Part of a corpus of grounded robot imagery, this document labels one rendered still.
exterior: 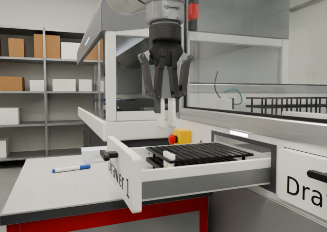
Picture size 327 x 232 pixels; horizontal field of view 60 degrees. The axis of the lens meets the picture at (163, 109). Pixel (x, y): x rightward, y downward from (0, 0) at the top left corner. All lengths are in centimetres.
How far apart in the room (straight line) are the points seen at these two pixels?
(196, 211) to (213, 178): 31
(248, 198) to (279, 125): 23
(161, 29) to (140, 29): 92
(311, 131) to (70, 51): 411
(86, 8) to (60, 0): 42
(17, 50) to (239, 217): 408
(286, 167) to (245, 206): 22
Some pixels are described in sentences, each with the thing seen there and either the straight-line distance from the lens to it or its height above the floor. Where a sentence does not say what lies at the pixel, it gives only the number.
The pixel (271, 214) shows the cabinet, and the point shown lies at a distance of 76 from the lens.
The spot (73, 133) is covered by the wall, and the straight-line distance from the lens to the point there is 497.
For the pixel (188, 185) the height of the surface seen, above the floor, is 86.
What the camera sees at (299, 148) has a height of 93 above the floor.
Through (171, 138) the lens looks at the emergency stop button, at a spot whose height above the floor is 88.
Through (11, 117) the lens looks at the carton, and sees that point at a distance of 451.
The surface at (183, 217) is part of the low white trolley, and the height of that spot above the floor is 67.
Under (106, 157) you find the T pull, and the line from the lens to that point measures 64.
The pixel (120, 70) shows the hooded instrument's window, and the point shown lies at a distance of 151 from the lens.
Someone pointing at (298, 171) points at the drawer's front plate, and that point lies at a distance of 64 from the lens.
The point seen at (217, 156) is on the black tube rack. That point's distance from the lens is 70.
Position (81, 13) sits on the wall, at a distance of 511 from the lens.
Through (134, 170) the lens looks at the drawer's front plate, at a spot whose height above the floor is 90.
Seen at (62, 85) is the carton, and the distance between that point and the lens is 454.
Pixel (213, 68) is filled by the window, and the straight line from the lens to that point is 96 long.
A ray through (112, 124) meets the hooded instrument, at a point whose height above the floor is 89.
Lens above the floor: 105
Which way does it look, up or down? 3 degrees down
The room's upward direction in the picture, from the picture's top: straight up
